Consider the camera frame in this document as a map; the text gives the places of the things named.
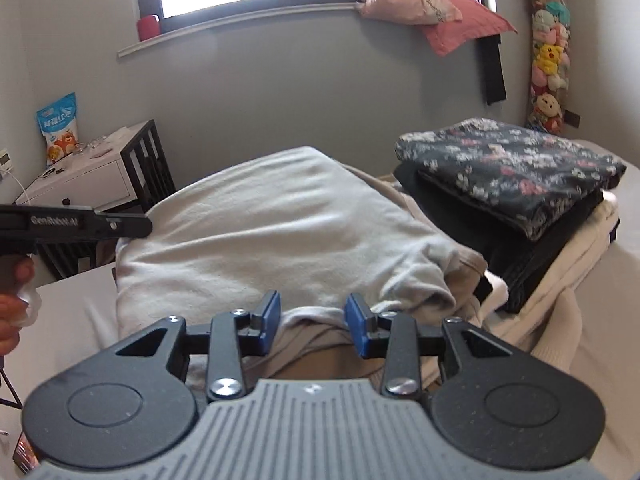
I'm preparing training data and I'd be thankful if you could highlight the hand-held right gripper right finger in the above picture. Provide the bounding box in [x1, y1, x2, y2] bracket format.
[345, 292, 526, 403]

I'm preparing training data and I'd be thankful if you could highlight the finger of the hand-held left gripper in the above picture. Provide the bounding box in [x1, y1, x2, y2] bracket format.
[102, 213, 153, 237]

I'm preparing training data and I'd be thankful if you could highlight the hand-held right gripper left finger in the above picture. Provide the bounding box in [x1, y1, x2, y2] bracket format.
[115, 290, 282, 403]

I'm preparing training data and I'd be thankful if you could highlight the light grey shirt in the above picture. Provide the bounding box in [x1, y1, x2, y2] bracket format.
[114, 146, 488, 328]

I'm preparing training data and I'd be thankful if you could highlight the person's left hand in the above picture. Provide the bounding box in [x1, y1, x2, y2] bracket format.
[0, 256, 37, 358]

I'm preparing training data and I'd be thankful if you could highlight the beige folded garment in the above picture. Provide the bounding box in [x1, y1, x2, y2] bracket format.
[260, 162, 493, 381]

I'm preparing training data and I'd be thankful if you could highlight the clear plastic packet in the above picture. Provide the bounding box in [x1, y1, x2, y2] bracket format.
[75, 135, 118, 158]

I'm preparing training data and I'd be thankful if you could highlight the blue snack bag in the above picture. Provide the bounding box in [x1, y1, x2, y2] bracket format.
[35, 92, 80, 167]

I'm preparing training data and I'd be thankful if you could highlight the black tripod leg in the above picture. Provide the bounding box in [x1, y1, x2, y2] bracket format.
[0, 367, 23, 408]

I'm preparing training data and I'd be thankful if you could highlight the black folded garment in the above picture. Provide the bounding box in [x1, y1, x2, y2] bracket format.
[392, 167, 621, 315]

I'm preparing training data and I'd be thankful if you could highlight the red cup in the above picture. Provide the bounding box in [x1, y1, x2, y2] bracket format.
[138, 15, 162, 42]

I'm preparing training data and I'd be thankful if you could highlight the cream knitted blanket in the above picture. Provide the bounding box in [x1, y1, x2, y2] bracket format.
[492, 290, 583, 376]

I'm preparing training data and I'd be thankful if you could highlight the dark floral folded garment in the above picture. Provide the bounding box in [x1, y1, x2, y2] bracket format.
[395, 117, 627, 242]

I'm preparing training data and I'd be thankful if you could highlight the white windowsill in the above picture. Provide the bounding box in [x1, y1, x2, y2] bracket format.
[117, 1, 361, 59]

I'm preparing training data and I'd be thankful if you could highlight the white folded cloth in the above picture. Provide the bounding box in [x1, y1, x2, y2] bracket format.
[480, 195, 622, 332]

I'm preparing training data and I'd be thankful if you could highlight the white bed sheet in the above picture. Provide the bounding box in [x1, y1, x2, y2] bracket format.
[10, 137, 640, 480]

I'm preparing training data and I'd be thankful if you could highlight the pink pillow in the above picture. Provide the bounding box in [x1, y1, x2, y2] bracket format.
[420, 0, 518, 57]

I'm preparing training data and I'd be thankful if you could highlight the pale pink quilt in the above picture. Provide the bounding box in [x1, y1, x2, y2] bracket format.
[355, 0, 463, 26]

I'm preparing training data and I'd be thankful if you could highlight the hanging column of plush toys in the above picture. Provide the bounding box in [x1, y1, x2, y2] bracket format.
[520, 0, 573, 135]

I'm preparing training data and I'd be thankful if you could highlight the white cable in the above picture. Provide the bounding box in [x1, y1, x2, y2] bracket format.
[0, 169, 31, 206]

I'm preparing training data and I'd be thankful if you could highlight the white nightstand with black frame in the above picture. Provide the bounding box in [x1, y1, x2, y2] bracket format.
[14, 120, 177, 281]

